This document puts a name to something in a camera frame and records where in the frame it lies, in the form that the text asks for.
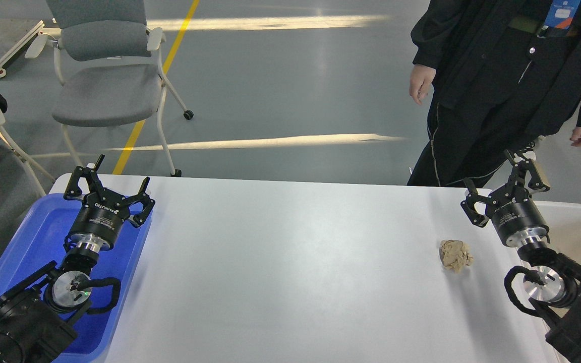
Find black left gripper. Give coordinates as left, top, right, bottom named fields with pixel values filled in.
left=64, top=155, right=156, bottom=251

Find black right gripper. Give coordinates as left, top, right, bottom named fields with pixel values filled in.
left=461, top=149, right=551, bottom=248

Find brown paper ball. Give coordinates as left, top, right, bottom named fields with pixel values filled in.
left=439, top=239, right=474, bottom=274

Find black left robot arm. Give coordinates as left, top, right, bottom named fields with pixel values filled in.
left=0, top=156, right=155, bottom=362

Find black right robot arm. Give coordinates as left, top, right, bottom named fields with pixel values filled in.
left=461, top=147, right=581, bottom=362

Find blue plastic tray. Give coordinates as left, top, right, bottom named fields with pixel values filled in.
left=0, top=194, right=152, bottom=362

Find standing person in black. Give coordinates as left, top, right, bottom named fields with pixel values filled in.
left=408, top=1, right=581, bottom=188

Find grey office chair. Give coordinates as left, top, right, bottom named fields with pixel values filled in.
left=25, top=1, right=194, bottom=177

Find white chair at left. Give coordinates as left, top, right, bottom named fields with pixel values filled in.
left=0, top=108, right=56, bottom=198

